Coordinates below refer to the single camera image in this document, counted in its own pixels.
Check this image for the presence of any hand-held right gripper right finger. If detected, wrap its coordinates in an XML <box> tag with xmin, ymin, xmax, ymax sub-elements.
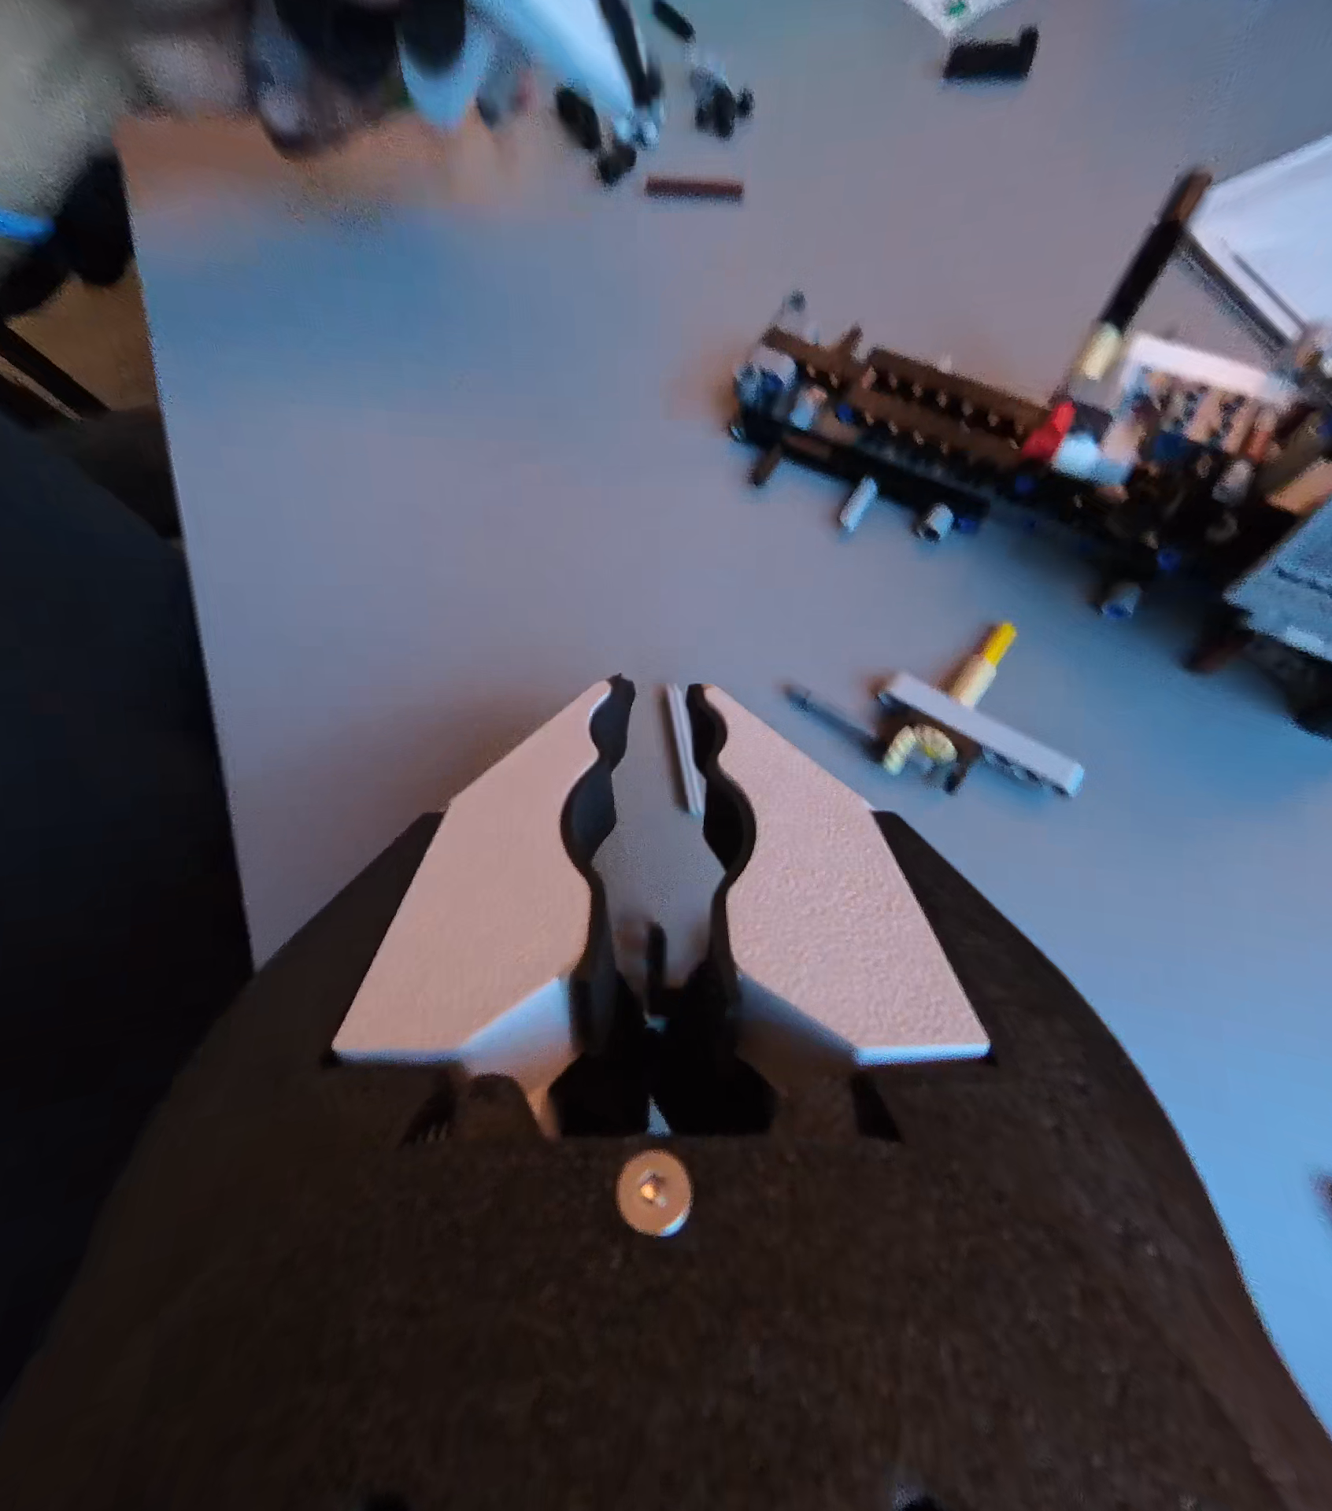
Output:
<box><xmin>683</xmin><ymin>681</ymin><xmax>995</xmax><ymax>1070</ymax></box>

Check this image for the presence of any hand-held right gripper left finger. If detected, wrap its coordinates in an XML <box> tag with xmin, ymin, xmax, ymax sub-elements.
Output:
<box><xmin>329</xmin><ymin>675</ymin><xmax>637</xmax><ymax>1137</ymax></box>

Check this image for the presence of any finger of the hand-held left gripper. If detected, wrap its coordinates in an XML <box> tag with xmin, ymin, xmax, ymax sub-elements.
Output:
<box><xmin>486</xmin><ymin>0</ymin><xmax>667</xmax><ymax>152</ymax></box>

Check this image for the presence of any grey beam gear assembly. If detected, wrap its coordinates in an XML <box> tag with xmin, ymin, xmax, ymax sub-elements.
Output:
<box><xmin>785</xmin><ymin>621</ymin><xmax>1086</xmax><ymax>800</ymax></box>

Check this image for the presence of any grey lego axle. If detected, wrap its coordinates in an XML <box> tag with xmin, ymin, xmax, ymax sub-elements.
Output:
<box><xmin>663</xmin><ymin>681</ymin><xmax>707</xmax><ymax>818</ymax></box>

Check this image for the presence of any lego instruction booklet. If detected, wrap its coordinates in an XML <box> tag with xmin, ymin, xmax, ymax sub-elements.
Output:
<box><xmin>1190</xmin><ymin>98</ymin><xmax>1332</xmax><ymax>391</ymax></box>

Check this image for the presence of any black lego part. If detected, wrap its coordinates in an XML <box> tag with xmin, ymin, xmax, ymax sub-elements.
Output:
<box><xmin>552</xmin><ymin>84</ymin><xmax>667</xmax><ymax>187</ymax></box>
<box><xmin>686</xmin><ymin>64</ymin><xmax>757</xmax><ymax>139</ymax></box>

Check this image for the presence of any black lego angle piece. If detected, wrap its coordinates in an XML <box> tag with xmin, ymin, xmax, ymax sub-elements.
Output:
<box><xmin>940</xmin><ymin>24</ymin><xmax>1042</xmax><ymax>84</ymax></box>

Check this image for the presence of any white lego truck model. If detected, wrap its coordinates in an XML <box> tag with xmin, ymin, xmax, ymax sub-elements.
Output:
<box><xmin>730</xmin><ymin>169</ymin><xmax>1332</xmax><ymax>756</ymax></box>

